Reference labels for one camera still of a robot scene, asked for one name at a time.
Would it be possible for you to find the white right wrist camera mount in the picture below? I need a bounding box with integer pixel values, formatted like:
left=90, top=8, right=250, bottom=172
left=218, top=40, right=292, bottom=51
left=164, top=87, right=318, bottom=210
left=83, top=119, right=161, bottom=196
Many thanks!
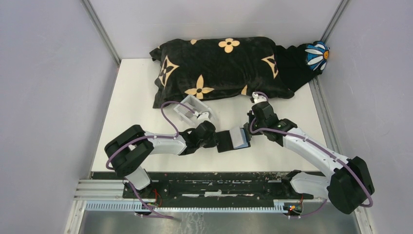
left=252, top=92, right=267, bottom=104

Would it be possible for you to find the white plastic card tray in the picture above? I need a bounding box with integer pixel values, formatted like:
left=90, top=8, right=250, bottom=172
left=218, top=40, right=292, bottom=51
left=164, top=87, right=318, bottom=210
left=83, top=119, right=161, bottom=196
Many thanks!
left=173, top=95, right=218, bottom=128

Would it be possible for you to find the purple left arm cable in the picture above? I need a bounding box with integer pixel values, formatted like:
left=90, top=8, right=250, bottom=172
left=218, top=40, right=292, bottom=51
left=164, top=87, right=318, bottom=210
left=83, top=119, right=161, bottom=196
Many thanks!
left=105, top=101, right=197, bottom=170

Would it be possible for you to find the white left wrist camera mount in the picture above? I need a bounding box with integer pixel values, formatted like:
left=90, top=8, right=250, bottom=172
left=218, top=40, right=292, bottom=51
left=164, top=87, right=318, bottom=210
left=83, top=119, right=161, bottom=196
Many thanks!
left=196, top=112, right=212, bottom=125

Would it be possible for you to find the white slotted cable duct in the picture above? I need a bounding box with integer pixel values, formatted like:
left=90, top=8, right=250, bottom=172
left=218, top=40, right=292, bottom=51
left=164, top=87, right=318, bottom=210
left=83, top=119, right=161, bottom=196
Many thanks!
left=84, top=200, right=288, bottom=213

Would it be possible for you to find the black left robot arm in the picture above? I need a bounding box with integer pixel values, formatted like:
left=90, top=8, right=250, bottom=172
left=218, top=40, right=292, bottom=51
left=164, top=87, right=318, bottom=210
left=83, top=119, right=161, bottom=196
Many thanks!
left=104, top=121, right=217, bottom=198

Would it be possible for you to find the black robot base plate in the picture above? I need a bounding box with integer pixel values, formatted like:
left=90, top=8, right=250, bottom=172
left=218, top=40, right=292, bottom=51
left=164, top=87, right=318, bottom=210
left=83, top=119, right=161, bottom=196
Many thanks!
left=139, top=172, right=313, bottom=208

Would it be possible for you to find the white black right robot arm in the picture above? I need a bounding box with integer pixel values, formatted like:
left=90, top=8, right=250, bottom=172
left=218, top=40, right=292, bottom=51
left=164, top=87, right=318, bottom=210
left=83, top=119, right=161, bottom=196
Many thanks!
left=248, top=101, right=375, bottom=214

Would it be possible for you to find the black cloth with daisy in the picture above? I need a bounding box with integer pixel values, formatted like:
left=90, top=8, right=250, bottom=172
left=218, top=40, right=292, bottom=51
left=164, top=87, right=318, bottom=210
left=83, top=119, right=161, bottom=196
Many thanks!
left=276, top=41, right=330, bottom=92

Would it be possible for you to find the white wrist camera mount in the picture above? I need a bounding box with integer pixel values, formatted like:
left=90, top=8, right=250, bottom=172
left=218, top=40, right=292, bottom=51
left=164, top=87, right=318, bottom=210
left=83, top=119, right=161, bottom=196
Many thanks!
left=196, top=112, right=212, bottom=125
left=252, top=92, right=267, bottom=104

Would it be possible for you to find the black leather card holder wallet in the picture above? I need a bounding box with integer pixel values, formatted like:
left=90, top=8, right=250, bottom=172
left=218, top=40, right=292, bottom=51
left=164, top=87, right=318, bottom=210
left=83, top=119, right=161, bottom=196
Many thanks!
left=216, top=127, right=251, bottom=153

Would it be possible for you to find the aluminium frame rail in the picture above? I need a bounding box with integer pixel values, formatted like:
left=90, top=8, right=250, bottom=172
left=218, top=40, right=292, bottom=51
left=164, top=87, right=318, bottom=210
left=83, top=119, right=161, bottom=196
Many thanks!
left=72, top=179, right=367, bottom=203

